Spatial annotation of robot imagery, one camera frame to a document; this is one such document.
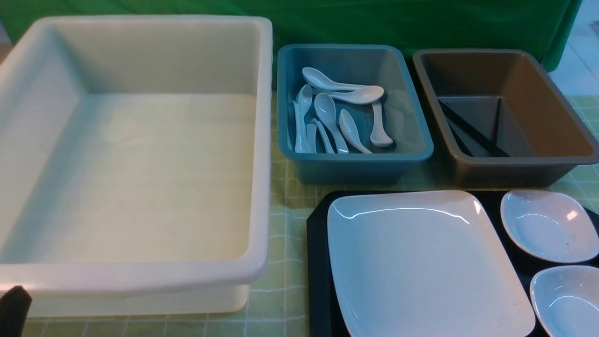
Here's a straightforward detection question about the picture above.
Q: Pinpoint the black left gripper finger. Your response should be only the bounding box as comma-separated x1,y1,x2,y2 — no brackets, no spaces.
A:
0,286,32,337

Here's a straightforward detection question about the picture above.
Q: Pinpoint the white ceramic spoon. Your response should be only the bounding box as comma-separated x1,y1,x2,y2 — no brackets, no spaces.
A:
339,109,372,154

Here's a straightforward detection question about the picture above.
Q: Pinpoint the large white square plate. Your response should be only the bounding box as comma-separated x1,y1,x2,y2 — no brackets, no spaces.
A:
327,190,536,337

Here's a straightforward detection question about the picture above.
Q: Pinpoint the black chopstick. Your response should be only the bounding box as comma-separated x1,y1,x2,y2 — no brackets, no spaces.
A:
438,100,510,157
491,97,502,156

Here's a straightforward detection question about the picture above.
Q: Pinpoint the white small dish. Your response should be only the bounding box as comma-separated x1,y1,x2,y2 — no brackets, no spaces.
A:
500,190,599,263
530,266,599,337

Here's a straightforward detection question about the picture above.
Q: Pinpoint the large white plastic tub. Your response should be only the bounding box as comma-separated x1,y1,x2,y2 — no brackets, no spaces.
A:
0,15,273,318

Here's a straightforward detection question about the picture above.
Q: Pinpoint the green checkered tablecloth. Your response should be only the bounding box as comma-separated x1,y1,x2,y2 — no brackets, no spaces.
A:
23,94,598,337

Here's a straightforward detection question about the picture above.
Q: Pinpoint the black serving tray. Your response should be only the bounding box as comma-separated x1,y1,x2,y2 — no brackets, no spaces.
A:
307,190,598,337

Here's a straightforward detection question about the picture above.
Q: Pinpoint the white spoon left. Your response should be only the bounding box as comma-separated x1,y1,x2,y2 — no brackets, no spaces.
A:
293,84,313,153

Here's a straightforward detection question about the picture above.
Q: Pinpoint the white spoon middle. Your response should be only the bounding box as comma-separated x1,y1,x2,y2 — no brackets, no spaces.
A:
314,93,349,155

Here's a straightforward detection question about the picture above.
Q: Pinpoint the white spoon top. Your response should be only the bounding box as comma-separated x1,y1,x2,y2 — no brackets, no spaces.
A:
302,67,368,91

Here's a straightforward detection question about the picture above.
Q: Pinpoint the white spoon right upright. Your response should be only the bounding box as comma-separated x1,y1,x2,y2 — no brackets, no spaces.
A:
370,102,393,147

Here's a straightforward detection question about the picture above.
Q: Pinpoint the teal plastic bin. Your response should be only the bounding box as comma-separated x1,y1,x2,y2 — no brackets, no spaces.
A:
277,44,434,185

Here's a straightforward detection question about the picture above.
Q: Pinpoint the black chopstick in bin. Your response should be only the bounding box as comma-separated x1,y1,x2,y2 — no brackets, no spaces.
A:
438,100,510,157

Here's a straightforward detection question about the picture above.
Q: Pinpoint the brown plastic bin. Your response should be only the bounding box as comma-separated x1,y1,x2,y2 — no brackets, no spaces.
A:
412,48,598,189

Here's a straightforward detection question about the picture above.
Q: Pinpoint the green backdrop cloth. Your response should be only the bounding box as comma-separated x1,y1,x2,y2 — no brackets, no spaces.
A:
1,0,581,71

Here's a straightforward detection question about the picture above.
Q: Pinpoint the white spoon small handle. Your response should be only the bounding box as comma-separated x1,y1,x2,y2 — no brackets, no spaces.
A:
312,118,335,154

